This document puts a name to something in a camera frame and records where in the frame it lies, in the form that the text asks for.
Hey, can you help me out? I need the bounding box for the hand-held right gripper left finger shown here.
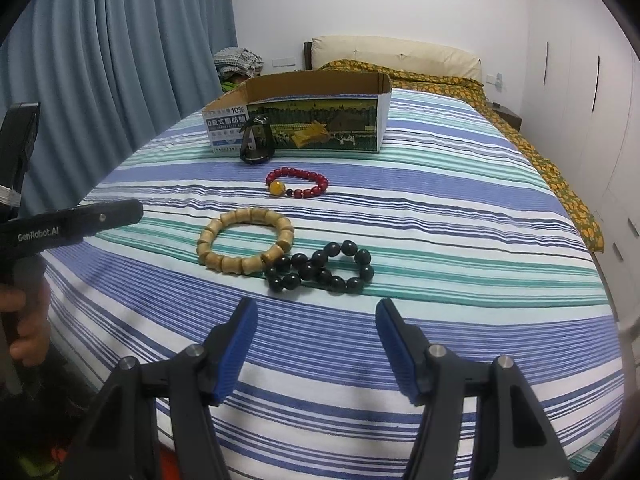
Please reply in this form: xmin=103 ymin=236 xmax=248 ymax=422
xmin=65 ymin=297 xmax=259 ymax=480

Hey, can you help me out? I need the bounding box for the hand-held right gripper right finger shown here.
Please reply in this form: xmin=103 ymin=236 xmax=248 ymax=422
xmin=375 ymin=298 xmax=576 ymax=480

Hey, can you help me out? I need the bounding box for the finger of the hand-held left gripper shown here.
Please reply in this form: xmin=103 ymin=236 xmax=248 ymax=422
xmin=0 ymin=102 xmax=41 ymax=223
xmin=65 ymin=199 xmax=144 ymax=243

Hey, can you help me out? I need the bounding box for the large wooden bead bracelet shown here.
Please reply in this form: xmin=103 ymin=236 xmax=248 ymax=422
xmin=196 ymin=207 xmax=295 ymax=277

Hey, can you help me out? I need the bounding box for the black bead bracelet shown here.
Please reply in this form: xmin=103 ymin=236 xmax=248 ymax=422
xmin=264 ymin=241 xmax=375 ymax=295

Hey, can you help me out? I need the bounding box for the black wrist watch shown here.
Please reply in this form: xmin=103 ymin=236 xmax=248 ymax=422
xmin=239 ymin=114 xmax=275 ymax=165

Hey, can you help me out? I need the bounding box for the red bead bracelet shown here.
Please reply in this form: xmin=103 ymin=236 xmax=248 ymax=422
xmin=265 ymin=166 xmax=330 ymax=200

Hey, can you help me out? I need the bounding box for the printed cardboard box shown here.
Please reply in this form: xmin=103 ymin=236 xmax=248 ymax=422
xmin=202 ymin=72 xmax=392 ymax=155

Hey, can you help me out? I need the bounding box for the person's left hand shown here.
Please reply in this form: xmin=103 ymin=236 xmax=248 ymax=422
xmin=0 ymin=280 xmax=51 ymax=368

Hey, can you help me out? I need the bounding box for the striped blue green bedsheet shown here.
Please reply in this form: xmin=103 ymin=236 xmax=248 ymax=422
xmin=37 ymin=87 xmax=626 ymax=480

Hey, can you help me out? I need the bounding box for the blue grey curtain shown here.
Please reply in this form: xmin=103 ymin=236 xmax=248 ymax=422
xmin=0 ymin=0 xmax=238 ymax=201

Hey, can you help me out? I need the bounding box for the pile of clothes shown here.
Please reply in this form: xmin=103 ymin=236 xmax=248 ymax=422
xmin=212 ymin=46 xmax=264 ymax=93

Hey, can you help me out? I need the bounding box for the yellow floral blanket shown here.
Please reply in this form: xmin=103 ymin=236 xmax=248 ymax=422
xmin=320 ymin=59 xmax=606 ymax=253

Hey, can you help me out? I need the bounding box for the dark wooden nightstand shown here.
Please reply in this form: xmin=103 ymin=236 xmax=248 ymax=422
xmin=492 ymin=102 xmax=523 ymax=133

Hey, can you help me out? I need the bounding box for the cream padded headboard cushion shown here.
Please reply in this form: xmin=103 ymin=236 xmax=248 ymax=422
xmin=311 ymin=35 xmax=483 ymax=85

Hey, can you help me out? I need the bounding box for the white wardrobe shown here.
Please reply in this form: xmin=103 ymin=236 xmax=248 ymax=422
xmin=520 ymin=0 xmax=640 ymax=311

